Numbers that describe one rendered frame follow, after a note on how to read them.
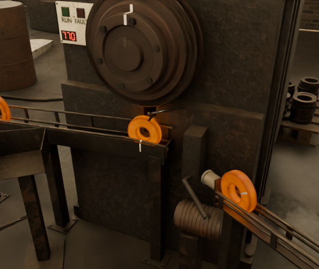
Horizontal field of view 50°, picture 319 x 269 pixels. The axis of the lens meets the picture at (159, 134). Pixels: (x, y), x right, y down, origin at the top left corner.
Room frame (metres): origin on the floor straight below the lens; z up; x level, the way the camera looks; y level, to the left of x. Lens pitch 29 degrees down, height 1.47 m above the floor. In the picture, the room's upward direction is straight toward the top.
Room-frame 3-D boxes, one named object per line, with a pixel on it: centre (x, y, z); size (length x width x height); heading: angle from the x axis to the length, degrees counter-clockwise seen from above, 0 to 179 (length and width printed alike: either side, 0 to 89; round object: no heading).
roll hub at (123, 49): (1.23, 0.11, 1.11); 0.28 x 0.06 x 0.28; 66
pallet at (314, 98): (3.04, -0.91, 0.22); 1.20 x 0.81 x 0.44; 64
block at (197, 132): (1.24, -0.15, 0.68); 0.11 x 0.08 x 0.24; 156
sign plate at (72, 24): (1.56, 0.34, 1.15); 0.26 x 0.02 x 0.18; 66
